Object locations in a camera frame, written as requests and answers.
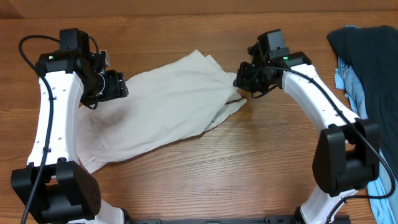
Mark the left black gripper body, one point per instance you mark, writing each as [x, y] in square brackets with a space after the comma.
[114, 87]

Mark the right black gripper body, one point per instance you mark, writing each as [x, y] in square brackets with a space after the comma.
[255, 79]

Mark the beige shorts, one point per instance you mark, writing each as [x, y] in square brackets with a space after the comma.
[179, 100]

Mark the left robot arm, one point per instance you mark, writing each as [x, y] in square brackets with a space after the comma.
[53, 186]

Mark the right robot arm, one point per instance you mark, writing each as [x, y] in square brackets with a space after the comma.
[345, 159]

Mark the dark navy garment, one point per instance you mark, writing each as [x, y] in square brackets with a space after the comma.
[372, 53]

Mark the light blue garment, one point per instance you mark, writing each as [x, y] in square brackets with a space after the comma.
[384, 210]

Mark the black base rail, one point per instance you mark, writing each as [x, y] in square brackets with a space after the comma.
[211, 221]

